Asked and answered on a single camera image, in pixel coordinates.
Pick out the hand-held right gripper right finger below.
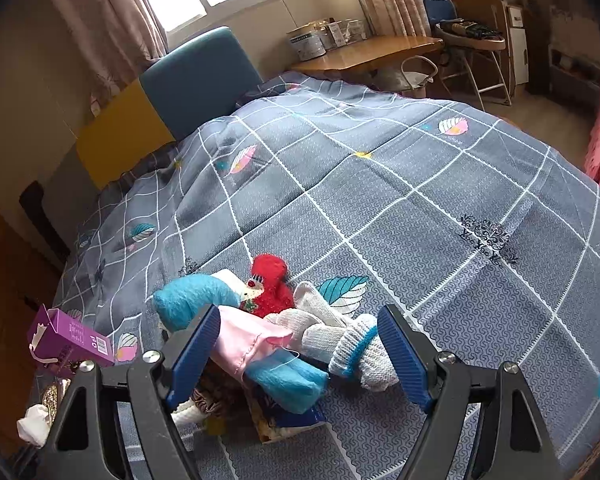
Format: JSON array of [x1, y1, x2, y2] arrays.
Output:
[[377, 304, 563, 480]]

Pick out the printed blue packet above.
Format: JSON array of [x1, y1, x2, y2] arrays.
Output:
[[250, 385, 329, 444]]

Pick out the white basket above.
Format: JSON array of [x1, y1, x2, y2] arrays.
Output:
[[399, 55, 441, 101]]

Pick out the white socks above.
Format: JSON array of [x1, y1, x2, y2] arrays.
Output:
[[274, 281, 362, 357]]

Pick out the white box on windowsill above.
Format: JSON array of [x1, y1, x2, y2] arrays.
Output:
[[286, 27, 328, 62]]

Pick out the white padded pack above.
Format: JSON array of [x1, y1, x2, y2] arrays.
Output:
[[171, 399, 204, 427]]

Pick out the blue and pink plush sock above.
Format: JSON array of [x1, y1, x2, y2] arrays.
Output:
[[152, 270, 329, 415]]

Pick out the white cabinet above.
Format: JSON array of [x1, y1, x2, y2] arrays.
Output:
[[505, 4, 530, 86]]

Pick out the brown patterned cloth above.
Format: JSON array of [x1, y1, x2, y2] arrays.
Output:
[[190, 367, 248, 426]]

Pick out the grey yellow blue headboard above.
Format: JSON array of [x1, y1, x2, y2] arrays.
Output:
[[45, 26, 266, 201]]

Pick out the grey checked quilt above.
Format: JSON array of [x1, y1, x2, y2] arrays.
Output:
[[27, 70, 600, 480]]

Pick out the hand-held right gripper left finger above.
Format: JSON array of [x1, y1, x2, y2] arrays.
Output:
[[32, 304, 222, 480]]

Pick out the wooden wardrobe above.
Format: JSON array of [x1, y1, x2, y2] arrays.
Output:
[[0, 190, 61, 461]]

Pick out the wooden high chair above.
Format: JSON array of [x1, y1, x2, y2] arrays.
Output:
[[432, 0, 516, 111]]

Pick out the clear storage box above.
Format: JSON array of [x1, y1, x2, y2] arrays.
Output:
[[337, 19, 370, 46]]

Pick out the white tissue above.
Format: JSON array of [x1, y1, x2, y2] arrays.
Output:
[[16, 404, 56, 448]]

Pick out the purple tissue box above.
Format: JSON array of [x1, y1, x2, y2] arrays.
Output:
[[27, 305, 117, 368]]

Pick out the wooden desk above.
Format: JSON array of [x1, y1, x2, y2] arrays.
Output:
[[286, 35, 445, 83]]

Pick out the white knit glove blue band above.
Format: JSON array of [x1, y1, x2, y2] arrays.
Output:
[[300, 313, 402, 392]]

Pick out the red knitted sock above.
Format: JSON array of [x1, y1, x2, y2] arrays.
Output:
[[249, 254, 297, 319]]

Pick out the ornate gold tissue box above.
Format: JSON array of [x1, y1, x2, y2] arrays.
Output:
[[39, 377, 72, 418]]

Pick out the blue folding chair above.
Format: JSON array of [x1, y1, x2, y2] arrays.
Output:
[[421, 0, 462, 41]]

